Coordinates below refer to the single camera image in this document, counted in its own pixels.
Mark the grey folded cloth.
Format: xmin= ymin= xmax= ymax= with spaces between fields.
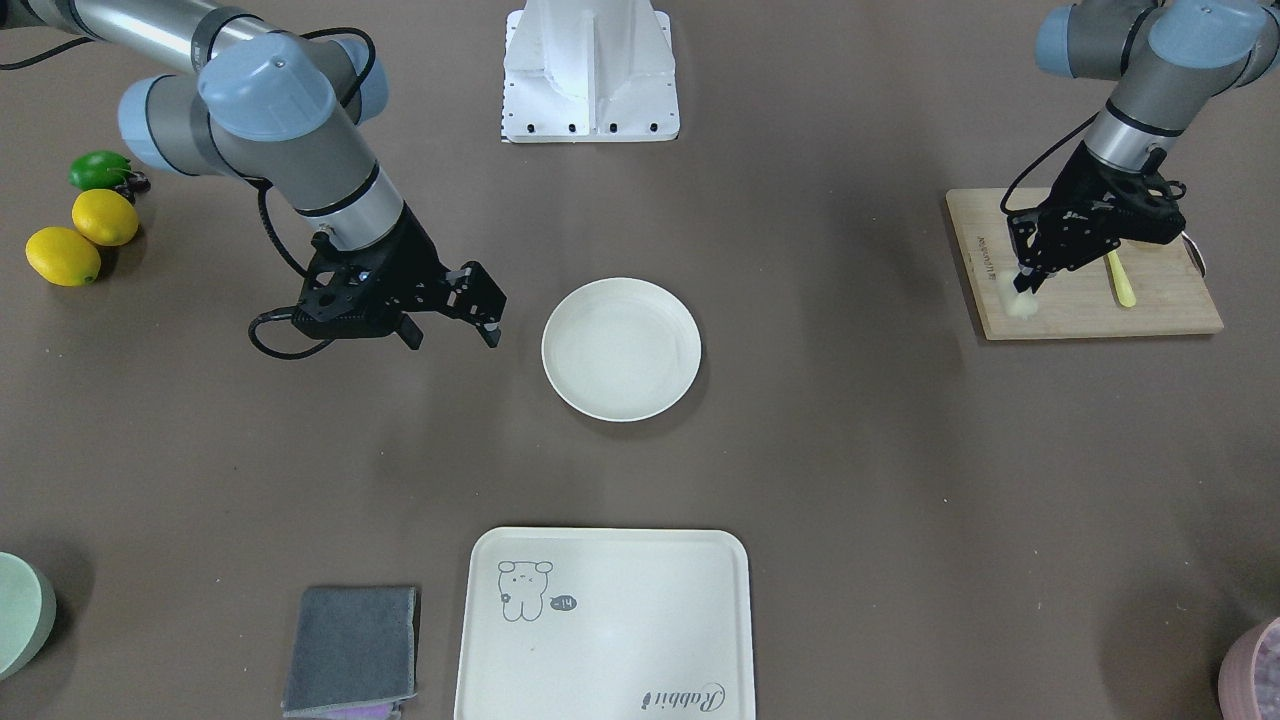
xmin=282 ymin=585 xmax=419 ymax=719

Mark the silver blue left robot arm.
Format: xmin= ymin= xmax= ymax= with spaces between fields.
xmin=1006 ymin=1 xmax=1277 ymax=293

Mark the wooden cutting board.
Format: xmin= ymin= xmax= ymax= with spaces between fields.
xmin=945 ymin=188 xmax=1224 ymax=340

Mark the green lime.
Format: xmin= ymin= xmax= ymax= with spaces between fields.
xmin=67 ymin=150 xmax=133 ymax=191

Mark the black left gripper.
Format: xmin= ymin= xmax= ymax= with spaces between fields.
xmin=1006 ymin=145 xmax=1187 ymax=295

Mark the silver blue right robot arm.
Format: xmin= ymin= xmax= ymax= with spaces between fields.
xmin=3 ymin=1 xmax=506 ymax=352

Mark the yellow plastic knife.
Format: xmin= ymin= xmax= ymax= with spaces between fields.
xmin=1105 ymin=250 xmax=1137 ymax=309

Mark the yellow lemon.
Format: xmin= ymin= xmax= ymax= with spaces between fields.
xmin=26 ymin=225 xmax=102 ymax=287
xmin=70 ymin=190 xmax=140 ymax=247

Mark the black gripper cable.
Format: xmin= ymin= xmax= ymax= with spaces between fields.
xmin=248 ymin=29 xmax=378 ymax=361

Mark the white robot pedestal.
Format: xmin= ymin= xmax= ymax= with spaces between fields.
xmin=500 ymin=1 xmax=681 ymax=143

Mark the mint green bowl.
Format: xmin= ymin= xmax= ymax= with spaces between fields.
xmin=1 ymin=552 xmax=58 ymax=680

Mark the cream rectangular tray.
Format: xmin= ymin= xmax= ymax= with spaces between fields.
xmin=454 ymin=527 xmax=756 ymax=719

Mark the pink mixing bowl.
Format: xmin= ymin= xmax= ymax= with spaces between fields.
xmin=1217 ymin=618 xmax=1279 ymax=719

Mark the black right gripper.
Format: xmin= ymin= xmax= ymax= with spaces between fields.
xmin=292 ymin=208 xmax=507 ymax=351

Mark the cream round plate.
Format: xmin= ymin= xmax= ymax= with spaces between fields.
xmin=540 ymin=277 xmax=703 ymax=423

